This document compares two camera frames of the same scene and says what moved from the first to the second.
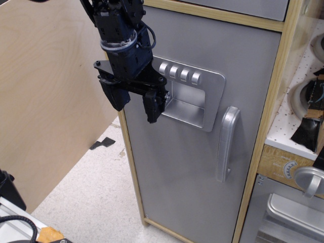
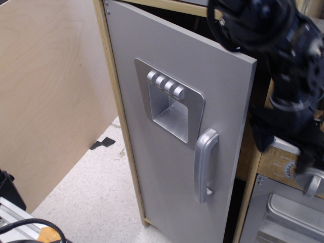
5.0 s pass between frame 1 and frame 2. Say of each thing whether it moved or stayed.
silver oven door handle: stayed
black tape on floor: stayed
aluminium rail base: stayed
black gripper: moved
